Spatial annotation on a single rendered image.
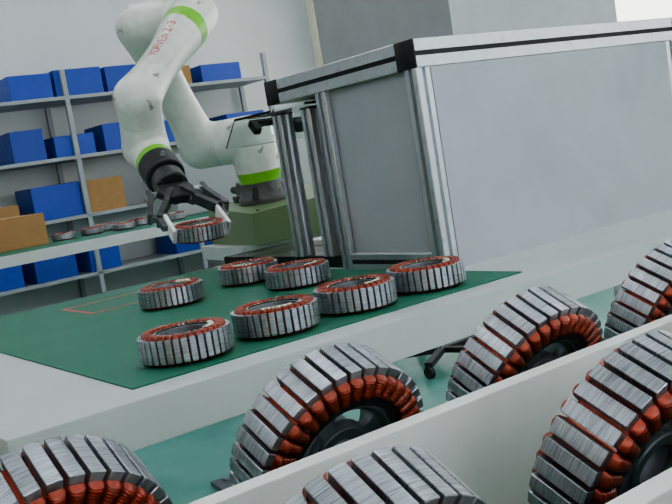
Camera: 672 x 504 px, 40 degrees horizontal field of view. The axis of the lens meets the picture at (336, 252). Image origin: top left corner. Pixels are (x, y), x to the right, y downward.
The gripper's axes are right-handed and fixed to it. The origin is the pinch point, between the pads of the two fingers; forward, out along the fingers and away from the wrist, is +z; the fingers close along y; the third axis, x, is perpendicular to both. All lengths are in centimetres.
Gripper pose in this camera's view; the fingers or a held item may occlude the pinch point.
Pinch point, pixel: (199, 227)
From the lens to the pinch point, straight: 196.0
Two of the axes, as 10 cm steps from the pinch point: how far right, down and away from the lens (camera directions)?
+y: -8.8, 1.9, -4.4
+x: 1.2, -8.0, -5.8
